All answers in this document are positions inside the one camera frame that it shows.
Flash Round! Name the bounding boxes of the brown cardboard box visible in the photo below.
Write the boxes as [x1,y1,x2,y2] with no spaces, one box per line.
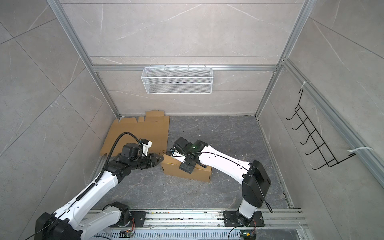
[161,151,212,183]
[100,111,170,156]

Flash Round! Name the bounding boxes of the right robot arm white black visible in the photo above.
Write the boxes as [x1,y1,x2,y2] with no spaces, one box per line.
[169,137,272,225]

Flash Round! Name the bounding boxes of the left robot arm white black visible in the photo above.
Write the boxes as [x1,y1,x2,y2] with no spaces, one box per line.
[32,144,164,240]

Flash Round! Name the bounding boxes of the white zip tie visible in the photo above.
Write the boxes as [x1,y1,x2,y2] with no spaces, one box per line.
[347,147,374,153]

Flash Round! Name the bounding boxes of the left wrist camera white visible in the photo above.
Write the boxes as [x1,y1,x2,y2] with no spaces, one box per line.
[141,139,152,156]

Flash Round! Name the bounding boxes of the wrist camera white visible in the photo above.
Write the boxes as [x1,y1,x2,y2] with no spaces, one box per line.
[141,139,152,156]
[169,148,186,163]

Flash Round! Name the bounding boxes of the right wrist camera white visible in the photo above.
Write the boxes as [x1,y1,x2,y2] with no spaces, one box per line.
[169,148,186,163]

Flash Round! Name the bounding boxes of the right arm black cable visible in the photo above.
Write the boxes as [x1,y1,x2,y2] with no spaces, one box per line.
[163,149,274,214]

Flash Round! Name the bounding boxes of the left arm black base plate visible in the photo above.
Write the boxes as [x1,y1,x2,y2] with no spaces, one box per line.
[119,211,147,228]

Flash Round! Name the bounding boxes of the white wire mesh basket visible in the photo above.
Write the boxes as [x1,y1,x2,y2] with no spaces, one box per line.
[141,67,214,95]

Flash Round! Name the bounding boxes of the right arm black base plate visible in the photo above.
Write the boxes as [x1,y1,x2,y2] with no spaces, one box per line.
[223,211,265,227]

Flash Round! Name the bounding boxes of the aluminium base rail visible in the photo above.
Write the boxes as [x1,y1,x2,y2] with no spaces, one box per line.
[92,209,313,240]

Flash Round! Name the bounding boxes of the black wire hook rack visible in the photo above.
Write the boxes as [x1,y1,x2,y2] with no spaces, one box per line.
[286,89,356,171]

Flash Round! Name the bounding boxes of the aluminium frame profiles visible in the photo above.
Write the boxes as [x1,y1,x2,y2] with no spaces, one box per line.
[48,1,384,186]

